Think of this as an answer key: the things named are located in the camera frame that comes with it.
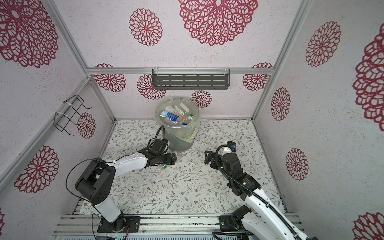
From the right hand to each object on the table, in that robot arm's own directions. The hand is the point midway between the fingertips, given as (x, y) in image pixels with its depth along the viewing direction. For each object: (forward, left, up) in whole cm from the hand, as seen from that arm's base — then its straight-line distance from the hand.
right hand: (211, 152), depth 75 cm
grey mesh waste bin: (+17, +21, -16) cm, 32 cm away
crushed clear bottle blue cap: (+20, +21, +4) cm, 29 cm away
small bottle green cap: (+1, +27, -18) cm, 32 cm away
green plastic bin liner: (+26, +18, +1) cm, 32 cm away
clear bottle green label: (+28, +19, +3) cm, 34 cm away
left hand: (+5, +24, -19) cm, 31 cm away
